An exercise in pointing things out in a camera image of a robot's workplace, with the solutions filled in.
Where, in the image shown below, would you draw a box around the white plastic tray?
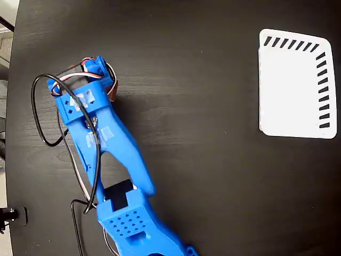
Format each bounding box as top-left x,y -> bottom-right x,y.
258,28 -> 338,140

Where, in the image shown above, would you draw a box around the black diagonal bar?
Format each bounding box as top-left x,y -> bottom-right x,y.
0,15 -> 15,33

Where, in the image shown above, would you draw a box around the black table clamp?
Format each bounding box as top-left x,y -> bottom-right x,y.
0,206 -> 28,235

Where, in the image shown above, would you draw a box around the white red servo wires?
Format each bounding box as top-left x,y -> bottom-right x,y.
51,58 -> 119,256

